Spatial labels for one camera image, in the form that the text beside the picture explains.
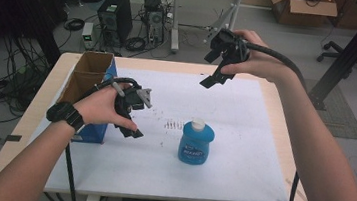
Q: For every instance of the white table sheet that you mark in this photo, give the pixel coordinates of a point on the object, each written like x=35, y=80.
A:
x=223, y=135

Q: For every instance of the blue bottle with white cap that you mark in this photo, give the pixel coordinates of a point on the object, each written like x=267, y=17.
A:
x=195, y=144

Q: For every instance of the person's right hand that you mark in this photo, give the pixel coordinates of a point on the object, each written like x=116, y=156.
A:
x=259, y=62

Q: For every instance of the small power supply unit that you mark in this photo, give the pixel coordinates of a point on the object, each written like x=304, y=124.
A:
x=87, y=35

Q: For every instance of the grey open computer case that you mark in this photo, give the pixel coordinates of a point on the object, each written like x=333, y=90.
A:
x=154, y=21

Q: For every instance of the person's left hand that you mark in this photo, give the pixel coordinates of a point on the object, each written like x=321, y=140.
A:
x=100, y=107

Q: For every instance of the black office chair base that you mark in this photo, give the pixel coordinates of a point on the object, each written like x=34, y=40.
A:
x=345, y=56

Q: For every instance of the black computer tower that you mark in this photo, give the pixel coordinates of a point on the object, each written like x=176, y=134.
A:
x=115, y=16

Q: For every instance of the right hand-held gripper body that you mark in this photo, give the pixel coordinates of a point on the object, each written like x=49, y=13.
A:
x=232, y=47

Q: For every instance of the open brown cardboard box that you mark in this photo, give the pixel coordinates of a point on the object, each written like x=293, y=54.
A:
x=301, y=9

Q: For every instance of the black metal stand post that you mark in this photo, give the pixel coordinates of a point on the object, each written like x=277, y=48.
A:
x=356, y=49

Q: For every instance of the blue cardboard box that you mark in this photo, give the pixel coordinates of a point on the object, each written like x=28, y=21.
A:
x=90, y=71

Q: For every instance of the black tape strip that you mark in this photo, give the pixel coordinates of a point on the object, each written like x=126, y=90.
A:
x=10, y=138

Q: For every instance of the black wristwatch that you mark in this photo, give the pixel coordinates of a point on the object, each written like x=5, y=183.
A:
x=66, y=115

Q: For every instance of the grey floor mat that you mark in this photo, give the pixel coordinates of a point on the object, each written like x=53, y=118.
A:
x=341, y=114

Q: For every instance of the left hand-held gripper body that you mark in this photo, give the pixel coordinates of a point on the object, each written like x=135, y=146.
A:
x=130, y=101

